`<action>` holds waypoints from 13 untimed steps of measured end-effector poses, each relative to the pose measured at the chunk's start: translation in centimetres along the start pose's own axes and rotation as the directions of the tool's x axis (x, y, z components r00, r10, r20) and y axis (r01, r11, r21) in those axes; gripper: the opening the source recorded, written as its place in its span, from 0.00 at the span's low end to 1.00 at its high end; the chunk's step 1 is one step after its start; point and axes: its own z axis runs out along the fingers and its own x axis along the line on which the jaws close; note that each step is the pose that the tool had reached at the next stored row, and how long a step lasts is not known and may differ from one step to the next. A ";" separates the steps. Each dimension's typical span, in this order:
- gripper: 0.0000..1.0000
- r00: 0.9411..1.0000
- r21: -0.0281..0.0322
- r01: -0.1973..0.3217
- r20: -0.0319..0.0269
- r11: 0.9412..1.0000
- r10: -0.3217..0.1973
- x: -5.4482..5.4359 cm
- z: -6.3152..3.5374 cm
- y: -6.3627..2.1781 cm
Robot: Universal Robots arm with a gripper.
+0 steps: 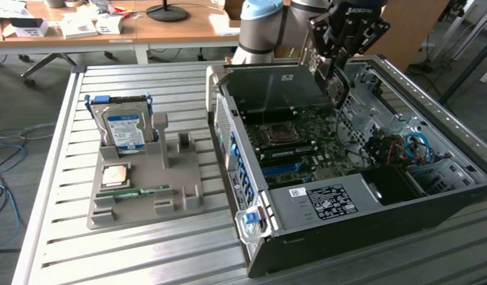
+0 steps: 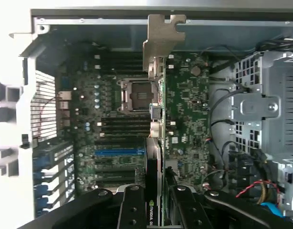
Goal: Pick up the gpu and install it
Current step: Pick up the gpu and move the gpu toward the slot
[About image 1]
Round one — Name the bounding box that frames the blue case latch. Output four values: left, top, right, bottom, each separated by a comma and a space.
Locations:
243, 211, 262, 226

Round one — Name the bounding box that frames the brown cardboard box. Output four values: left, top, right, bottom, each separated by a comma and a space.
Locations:
223, 0, 246, 20

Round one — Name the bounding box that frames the hard disk with blue carrier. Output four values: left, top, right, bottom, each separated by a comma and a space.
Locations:
83, 91, 158, 156

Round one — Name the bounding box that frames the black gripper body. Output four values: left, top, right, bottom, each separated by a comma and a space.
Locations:
326, 0, 390, 34

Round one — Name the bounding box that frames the flat white box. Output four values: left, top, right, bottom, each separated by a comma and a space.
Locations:
58, 17, 99, 40

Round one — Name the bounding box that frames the CPU chip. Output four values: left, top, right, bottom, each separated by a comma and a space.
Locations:
100, 165, 130, 188

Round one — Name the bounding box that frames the small white printed box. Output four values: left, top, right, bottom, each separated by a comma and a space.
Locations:
95, 15, 124, 35

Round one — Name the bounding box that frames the black round stand base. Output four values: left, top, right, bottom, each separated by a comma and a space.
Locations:
146, 0, 190, 23

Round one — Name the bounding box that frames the grey parts rack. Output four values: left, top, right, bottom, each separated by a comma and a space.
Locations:
87, 112, 207, 231

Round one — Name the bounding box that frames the grey power supply unit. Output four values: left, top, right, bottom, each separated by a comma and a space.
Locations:
267, 173, 383, 231

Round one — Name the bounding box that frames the CPU socket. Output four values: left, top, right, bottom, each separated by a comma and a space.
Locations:
259, 122, 302, 146

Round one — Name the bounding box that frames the metal disk bay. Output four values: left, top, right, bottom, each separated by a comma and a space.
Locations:
406, 158, 475, 194

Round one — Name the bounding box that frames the blue wire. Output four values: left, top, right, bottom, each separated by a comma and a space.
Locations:
404, 132, 435, 164

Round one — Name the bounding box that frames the stack of white papers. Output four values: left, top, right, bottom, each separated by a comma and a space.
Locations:
208, 13, 242, 37

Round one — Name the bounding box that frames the wooden desk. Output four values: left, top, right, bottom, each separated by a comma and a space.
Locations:
0, 0, 354, 65

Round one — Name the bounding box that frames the green motherboard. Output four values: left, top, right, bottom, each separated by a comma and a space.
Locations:
243, 107, 366, 189

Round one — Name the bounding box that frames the red wire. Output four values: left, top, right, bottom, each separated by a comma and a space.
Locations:
388, 140, 412, 166

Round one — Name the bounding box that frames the green RAM stick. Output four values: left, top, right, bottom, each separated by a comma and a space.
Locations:
95, 184, 171, 200

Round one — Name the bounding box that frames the grey floor cable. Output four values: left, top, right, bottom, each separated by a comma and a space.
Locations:
0, 122, 57, 141

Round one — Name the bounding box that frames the wooden cabinet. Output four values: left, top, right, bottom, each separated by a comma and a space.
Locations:
330, 0, 452, 72

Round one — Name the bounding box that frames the blue expansion slot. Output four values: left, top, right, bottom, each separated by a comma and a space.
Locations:
262, 162, 302, 177

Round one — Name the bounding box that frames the blue floor cable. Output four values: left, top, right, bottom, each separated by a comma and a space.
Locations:
0, 130, 27, 254

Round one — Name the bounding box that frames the white box with black lid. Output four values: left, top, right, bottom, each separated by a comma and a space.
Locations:
9, 17, 50, 38

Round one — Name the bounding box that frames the open black PC case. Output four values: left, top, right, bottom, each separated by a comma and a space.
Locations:
206, 54, 487, 279

